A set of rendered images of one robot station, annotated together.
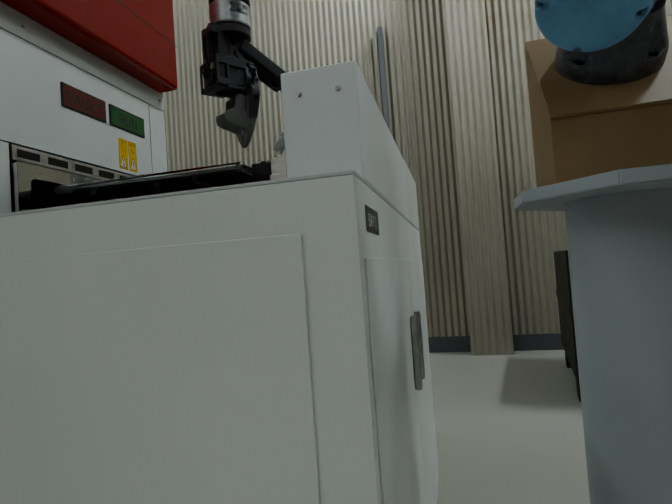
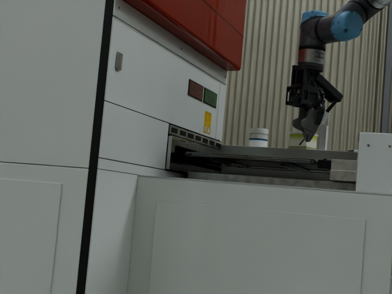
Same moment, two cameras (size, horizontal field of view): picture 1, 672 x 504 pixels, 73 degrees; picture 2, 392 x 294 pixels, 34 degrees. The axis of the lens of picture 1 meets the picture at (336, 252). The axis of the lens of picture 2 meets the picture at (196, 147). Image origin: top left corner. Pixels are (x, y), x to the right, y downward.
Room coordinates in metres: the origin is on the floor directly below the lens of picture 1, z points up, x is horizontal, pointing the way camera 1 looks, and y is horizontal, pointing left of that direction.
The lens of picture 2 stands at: (-0.99, 0.23, 0.77)
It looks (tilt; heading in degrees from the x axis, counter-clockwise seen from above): 5 degrees up; 7
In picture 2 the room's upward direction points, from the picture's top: 5 degrees clockwise
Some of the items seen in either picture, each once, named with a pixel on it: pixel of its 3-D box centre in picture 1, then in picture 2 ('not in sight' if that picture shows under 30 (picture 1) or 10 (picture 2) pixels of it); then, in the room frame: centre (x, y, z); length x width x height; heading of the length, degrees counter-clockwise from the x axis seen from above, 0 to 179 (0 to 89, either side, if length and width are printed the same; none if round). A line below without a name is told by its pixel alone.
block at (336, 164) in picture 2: (297, 165); (347, 165); (0.75, 0.05, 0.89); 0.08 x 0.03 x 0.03; 76
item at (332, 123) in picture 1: (364, 169); (388, 171); (0.80, -0.06, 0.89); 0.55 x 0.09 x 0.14; 166
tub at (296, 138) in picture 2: not in sight; (303, 143); (1.28, 0.16, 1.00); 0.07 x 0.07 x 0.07; 57
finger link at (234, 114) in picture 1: (238, 119); (308, 125); (0.83, 0.16, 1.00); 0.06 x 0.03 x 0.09; 130
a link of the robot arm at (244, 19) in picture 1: (231, 20); (311, 59); (0.83, 0.16, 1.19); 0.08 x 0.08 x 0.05
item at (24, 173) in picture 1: (108, 204); (196, 159); (0.98, 0.48, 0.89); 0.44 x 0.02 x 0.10; 166
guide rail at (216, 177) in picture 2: not in sight; (272, 182); (0.82, 0.25, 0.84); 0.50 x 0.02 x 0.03; 76
